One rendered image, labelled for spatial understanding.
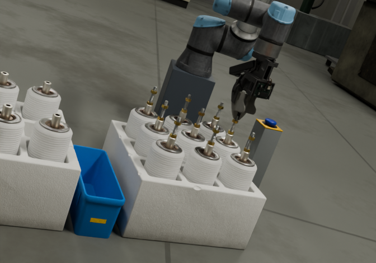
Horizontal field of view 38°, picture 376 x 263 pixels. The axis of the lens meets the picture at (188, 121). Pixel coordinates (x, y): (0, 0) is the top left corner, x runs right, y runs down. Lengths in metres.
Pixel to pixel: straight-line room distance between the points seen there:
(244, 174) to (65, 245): 0.53
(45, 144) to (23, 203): 0.15
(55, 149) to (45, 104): 0.24
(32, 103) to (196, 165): 0.49
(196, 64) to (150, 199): 0.86
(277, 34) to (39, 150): 0.72
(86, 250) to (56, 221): 0.11
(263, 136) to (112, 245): 0.63
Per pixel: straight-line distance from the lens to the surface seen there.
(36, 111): 1.57
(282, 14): 1.56
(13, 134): 1.34
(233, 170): 1.56
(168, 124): 1.70
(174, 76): 2.16
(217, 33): 2.17
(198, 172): 1.50
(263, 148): 1.80
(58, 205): 1.40
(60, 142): 1.36
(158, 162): 1.45
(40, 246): 1.38
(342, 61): 5.42
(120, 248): 1.45
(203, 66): 2.19
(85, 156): 1.66
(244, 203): 1.57
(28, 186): 1.37
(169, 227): 1.52
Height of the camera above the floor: 0.76
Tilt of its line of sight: 17 degrees down
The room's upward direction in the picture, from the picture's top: 20 degrees clockwise
